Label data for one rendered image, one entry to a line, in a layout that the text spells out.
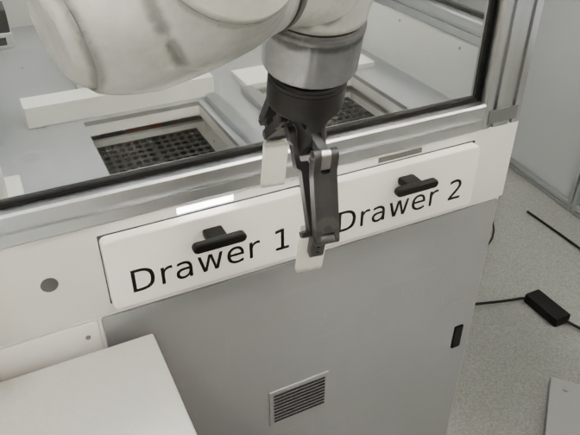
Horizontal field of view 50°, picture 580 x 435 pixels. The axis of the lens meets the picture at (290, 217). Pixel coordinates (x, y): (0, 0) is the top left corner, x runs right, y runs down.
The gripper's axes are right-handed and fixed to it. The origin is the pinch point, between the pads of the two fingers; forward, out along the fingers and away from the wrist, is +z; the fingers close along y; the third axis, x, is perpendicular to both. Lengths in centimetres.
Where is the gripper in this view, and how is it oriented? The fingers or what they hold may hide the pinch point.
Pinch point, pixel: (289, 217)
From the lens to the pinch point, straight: 72.5
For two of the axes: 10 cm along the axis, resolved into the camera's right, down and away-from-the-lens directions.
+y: -3.1, -7.1, 6.3
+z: -0.9, 6.8, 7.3
